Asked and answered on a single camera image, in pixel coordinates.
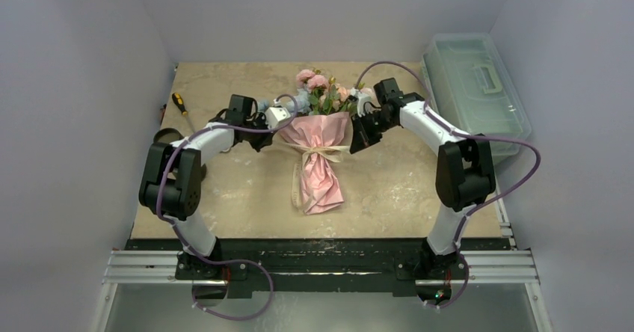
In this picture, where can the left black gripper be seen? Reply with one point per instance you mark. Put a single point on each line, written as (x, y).
(266, 140)

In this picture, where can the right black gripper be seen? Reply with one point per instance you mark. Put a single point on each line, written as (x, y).
(362, 131)

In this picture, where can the pink flower bouquet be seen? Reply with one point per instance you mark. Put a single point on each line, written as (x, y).
(320, 133)

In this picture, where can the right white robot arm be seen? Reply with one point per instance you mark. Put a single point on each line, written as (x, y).
(464, 174)

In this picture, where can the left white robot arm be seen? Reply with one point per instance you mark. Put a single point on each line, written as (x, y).
(171, 185)

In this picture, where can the black cylindrical vase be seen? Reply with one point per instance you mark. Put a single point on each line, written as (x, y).
(169, 136)

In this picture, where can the loose blue flower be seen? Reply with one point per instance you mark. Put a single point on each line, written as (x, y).
(263, 106)

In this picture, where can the yellow black screwdriver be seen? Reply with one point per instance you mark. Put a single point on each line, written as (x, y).
(178, 101)

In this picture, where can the clear plastic storage box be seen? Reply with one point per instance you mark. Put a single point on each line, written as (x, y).
(471, 87)

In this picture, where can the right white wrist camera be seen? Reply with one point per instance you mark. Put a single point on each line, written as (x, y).
(360, 99)

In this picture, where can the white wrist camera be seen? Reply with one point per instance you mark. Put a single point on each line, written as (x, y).
(276, 117)
(360, 99)

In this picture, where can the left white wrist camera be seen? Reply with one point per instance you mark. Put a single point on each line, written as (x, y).
(276, 117)

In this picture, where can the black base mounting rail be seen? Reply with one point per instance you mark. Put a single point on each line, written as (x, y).
(401, 267)

